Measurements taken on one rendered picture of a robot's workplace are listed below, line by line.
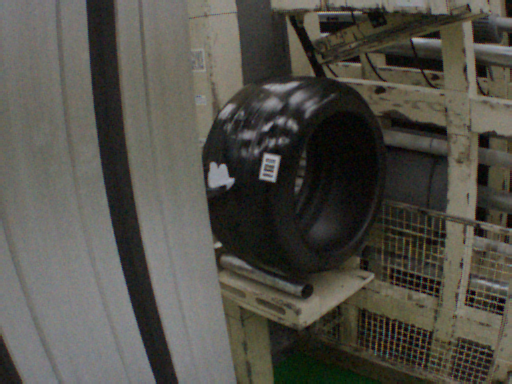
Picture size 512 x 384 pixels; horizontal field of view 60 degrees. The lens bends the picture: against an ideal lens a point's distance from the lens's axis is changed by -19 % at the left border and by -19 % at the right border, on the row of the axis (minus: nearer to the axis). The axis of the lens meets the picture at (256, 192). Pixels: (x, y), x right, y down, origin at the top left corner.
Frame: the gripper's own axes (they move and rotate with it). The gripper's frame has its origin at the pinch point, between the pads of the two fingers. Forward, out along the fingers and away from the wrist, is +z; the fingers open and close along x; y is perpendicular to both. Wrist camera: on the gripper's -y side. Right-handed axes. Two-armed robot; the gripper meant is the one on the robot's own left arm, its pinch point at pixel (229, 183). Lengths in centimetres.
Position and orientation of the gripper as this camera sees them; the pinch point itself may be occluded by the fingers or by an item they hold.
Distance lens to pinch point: 129.5
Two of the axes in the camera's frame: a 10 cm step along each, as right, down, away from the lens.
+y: -0.1, -9.6, -2.7
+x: -7.0, -1.9, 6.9
